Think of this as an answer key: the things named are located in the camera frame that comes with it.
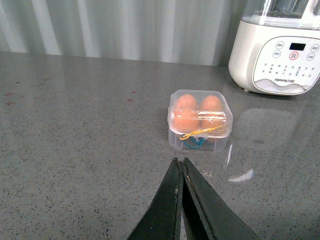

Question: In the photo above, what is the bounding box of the white Joyoung blender appliance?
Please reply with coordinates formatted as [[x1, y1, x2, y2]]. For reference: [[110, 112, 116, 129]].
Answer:
[[228, 0, 320, 96]]

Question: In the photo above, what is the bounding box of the brown egg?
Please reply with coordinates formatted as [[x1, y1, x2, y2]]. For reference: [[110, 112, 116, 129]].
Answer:
[[198, 95, 224, 112], [174, 94, 198, 110], [171, 107, 200, 132], [197, 111, 227, 144]]

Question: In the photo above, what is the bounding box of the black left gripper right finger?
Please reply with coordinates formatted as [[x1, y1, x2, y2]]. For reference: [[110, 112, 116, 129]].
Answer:
[[182, 157, 260, 240]]

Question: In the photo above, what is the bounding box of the blue rubber band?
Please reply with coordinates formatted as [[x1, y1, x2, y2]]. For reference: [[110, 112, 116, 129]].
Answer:
[[182, 136, 206, 149]]

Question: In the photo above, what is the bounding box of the yellow rubber band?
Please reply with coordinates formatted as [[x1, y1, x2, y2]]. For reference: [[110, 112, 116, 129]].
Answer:
[[179, 125, 223, 141]]

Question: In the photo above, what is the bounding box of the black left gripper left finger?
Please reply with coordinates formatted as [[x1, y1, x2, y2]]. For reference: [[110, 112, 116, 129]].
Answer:
[[128, 158, 184, 240]]

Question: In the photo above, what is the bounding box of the clear plastic egg box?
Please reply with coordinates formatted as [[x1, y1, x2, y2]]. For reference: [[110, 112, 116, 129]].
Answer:
[[167, 89, 233, 152]]

